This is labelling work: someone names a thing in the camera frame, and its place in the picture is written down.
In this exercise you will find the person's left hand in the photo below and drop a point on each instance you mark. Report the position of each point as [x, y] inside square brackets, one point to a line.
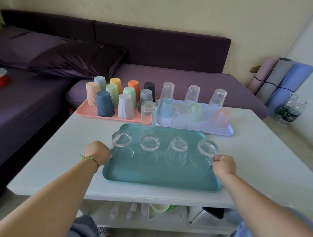
[97, 152]

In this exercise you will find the person's right hand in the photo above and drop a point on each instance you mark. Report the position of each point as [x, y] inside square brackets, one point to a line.
[225, 167]

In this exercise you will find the person's left fingers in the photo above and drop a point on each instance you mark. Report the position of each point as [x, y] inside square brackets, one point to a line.
[108, 152]

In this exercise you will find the person's right fingers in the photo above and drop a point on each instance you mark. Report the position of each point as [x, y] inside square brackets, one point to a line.
[216, 160]

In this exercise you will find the teal plastic tray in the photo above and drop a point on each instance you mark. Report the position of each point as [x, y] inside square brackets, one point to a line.
[156, 175]

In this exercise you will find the person's right forearm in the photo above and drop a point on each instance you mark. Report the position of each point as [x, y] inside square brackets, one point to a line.
[256, 205]

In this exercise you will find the person's left forearm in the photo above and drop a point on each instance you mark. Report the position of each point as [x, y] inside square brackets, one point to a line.
[49, 195]

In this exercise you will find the short clear glass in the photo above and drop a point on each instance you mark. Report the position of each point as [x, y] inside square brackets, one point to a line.
[149, 144]
[178, 146]
[207, 147]
[121, 140]

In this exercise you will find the lavender plastic tray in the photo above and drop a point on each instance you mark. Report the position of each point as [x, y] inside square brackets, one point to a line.
[207, 127]

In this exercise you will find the translucent pink cup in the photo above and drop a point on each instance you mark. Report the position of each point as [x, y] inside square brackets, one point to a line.
[222, 118]

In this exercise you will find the pink plastic tray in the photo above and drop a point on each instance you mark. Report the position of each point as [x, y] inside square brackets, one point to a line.
[85, 112]

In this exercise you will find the navy ribbed plastic cup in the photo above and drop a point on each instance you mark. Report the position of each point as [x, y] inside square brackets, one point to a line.
[105, 103]

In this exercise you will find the white ribbed plastic cup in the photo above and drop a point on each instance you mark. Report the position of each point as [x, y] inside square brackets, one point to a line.
[126, 106]

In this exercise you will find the translucent green cup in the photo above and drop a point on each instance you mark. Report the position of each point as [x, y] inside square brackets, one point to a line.
[196, 112]

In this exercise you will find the tall clear glass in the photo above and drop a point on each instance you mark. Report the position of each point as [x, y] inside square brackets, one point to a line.
[148, 114]
[179, 119]

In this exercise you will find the white coffee table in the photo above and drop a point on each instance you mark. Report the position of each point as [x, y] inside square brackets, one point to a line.
[146, 196]

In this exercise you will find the light green ribbed plastic cup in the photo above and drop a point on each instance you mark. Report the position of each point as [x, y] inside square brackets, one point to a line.
[112, 92]

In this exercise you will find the peach ribbed plastic cup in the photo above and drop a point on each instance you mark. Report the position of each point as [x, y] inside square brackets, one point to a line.
[92, 94]

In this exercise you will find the mint ribbed plastic cup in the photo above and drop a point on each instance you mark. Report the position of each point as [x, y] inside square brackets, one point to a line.
[130, 94]

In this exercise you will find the textured clear glass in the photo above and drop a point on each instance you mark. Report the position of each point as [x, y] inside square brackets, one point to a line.
[218, 97]
[192, 94]
[167, 90]

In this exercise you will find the grey ribbed plastic cup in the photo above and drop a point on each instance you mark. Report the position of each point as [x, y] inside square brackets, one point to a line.
[145, 96]

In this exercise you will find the yellow ribbed plastic cup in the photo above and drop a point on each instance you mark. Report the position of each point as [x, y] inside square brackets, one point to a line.
[116, 83]

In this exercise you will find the translucent blue cup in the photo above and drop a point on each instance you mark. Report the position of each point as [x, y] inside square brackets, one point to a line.
[164, 108]

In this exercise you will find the light blue ribbed plastic cup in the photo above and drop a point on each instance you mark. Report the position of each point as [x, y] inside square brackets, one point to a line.
[100, 81]

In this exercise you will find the orange ribbed plastic cup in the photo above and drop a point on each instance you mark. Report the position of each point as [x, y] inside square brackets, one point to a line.
[134, 85]

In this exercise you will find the green bowl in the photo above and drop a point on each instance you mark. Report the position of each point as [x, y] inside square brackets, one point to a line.
[162, 210]

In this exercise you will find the black ribbed plastic cup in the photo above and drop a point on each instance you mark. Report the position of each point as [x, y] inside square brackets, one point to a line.
[149, 86]

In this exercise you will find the clear bottle with green label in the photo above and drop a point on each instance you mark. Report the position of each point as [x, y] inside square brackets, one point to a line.
[295, 113]
[285, 107]

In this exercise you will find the rolled pink yoga mat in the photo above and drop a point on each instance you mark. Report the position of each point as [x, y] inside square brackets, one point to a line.
[263, 73]

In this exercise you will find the dark purple pillow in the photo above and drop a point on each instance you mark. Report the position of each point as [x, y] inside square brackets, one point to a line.
[73, 59]

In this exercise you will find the rolled grey yoga mat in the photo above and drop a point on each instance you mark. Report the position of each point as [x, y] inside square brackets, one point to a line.
[276, 78]

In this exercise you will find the rolled blue yoga mat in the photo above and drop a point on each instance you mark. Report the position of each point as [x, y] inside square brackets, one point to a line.
[293, 80]

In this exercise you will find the purple sofa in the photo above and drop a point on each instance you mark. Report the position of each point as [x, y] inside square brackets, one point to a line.
[171, 53]

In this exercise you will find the red and white container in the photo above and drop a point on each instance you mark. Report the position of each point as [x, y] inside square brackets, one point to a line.
[4, 79]

